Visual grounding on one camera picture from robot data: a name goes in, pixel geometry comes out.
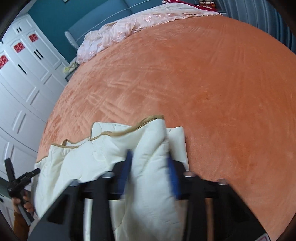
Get orange plush bedspread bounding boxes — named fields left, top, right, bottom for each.
left=38, top=16, right=295, bottom=240

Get white wardrobe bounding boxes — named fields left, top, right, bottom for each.
left=0, top=13, right=70, bottom=230

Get pink embroidered quilt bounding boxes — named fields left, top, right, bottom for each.
left=76, top=3, right=220, bottom=64

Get grey-blue curtain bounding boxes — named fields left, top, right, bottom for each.
left=215, top=0, right=295, bottom=52

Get yellowish clutter on nightstand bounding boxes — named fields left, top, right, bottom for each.
left=63, top=60, right=79, bottom=75

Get left hand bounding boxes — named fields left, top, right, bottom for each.
left=11, top=189, right=35, bottom=215

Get dark bedside table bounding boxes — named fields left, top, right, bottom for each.
left=65, top=70, right=76, bottom=82

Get cream quilted jacket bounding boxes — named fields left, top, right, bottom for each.
left=33, top=114, right=190, bottom=241

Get blue upholstered headboard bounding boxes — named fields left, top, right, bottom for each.
left=65, top=0, right=163, bottom=50

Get plush dolls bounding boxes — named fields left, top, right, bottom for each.
left=199, top=0, right=217, bottom=10

